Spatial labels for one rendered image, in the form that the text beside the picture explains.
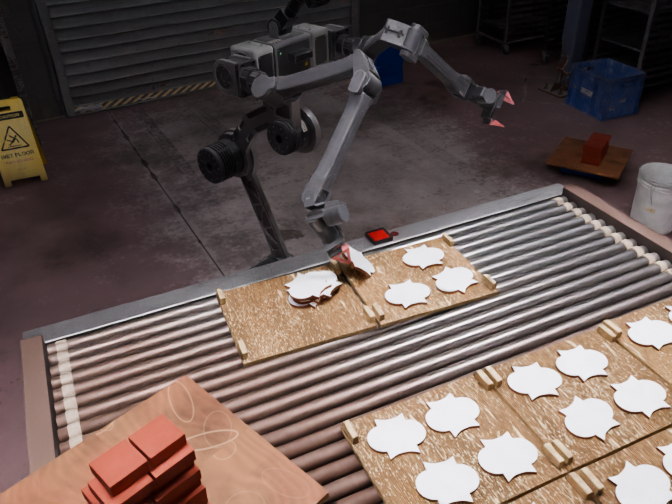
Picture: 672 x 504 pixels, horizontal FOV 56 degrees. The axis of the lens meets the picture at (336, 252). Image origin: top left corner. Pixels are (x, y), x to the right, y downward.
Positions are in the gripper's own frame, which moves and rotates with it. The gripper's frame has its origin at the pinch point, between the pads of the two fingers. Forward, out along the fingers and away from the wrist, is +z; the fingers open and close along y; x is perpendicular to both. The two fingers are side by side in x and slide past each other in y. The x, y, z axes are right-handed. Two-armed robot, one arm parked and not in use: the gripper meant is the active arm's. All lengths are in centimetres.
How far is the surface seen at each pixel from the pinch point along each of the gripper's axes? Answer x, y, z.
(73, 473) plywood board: 62, -67, -45
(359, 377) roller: 10.3, -44.2, 3.2
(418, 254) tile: -18.6, 3.5, 20.4
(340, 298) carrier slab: 8.1, -11.7, 4.5
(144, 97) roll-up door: 143, 444, 63
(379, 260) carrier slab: -6.5, 5.1, 14.6
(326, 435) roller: 21, -62, -5
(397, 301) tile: -6.7, -19.1, 11.5
